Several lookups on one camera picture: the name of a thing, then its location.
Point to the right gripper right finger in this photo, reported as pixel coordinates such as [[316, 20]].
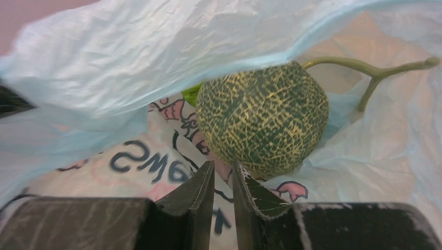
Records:
[[266, 221]]

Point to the blue printed plastic bag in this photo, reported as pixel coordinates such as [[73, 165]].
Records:
[[111, 122]]

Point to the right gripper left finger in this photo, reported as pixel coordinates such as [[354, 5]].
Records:
[[179, 220]]

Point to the bumpy light green fruit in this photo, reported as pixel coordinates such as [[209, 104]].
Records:
[[190, 95]]

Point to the dark green fake broccoli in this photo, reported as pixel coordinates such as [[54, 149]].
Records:
[[270, 120]]

